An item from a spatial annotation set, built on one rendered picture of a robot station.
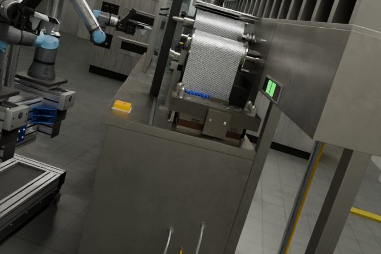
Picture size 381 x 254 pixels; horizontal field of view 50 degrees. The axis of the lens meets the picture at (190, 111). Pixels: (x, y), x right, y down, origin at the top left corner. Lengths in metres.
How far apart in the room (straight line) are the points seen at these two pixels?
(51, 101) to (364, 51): 1.73
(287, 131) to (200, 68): 3.60
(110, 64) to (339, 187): 6.04
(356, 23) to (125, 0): 6.01
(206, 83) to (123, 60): 5.14
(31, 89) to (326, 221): 1.72
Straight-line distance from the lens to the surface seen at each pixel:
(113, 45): 7.01
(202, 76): 1.89
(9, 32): 1.69
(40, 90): 2.41
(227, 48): 1.89
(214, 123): 1.72
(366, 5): 1.15
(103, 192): 1.80
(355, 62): 1.14
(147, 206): 1.81
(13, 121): 1.95
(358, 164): 1.30
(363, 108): 1.17
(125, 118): 1.69
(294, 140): 5.43
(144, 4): 6.88
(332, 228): 1.36
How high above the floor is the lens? 1.37
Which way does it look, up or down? 13 degrees down
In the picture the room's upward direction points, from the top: 16 degrees clockwise
